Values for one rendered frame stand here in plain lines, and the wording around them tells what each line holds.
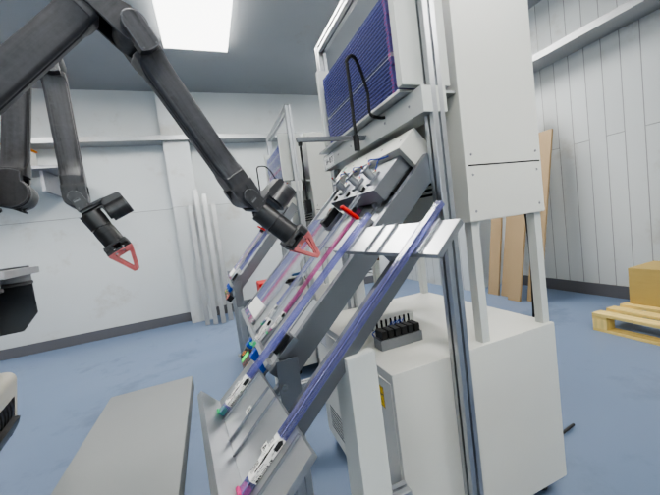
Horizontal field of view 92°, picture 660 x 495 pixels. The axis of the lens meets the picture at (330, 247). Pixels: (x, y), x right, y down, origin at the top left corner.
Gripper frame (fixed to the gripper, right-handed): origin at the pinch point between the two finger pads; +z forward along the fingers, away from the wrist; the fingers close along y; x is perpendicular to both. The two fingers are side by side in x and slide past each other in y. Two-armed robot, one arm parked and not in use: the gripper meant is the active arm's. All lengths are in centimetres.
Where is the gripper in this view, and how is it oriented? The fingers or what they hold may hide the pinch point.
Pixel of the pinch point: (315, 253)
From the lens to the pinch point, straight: 88.3
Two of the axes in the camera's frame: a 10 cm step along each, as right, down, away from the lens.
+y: -3.5, -0.1, 9.4
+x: -5.6, 8.0, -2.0
